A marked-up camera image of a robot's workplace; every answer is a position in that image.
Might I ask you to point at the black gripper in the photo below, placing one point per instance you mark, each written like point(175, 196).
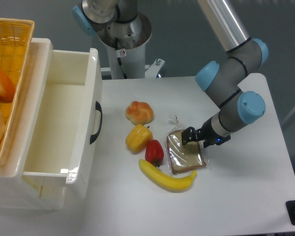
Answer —
point(206, 134)

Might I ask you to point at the toast slice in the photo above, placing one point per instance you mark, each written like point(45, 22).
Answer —
point(183, 158)

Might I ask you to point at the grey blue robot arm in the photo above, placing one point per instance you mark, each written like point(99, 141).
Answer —
point(237, 109)

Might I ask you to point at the red bell pepper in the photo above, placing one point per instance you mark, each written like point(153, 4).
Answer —
point(154, 153)

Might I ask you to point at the yellow banana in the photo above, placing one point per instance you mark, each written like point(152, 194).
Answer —
point(165, 181)

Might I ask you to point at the yellow bell pepper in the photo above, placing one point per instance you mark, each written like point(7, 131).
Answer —
point(138, 138)

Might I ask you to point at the orange glazed bread roll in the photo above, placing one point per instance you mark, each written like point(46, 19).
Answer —
point(139, 113)

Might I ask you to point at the white open drawer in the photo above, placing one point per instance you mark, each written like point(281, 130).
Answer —
point(60, 147)

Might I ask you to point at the yellow wicker basket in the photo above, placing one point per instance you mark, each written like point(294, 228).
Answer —
point(15, 39)

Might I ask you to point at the white pedestal base bracket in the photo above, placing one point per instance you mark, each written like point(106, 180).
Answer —
point(154, 70)

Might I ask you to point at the black drawer handle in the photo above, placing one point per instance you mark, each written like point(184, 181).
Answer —
point(98, 123)

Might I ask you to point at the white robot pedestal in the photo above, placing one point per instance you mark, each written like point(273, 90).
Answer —
point(126, 47)

